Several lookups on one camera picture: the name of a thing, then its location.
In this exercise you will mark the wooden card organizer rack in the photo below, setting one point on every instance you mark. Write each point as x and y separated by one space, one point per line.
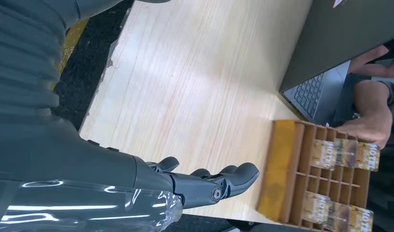
275 176

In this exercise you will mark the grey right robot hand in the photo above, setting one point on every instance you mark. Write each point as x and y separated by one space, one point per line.
62 166

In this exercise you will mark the grey ribbed right arm sleeve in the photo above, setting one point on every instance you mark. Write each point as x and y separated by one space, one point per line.
20 57

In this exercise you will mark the dark grey laptop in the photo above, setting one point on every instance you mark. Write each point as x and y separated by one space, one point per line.
337 35

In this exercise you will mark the yellow floor marking tape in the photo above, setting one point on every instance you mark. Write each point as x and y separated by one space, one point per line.
72 41

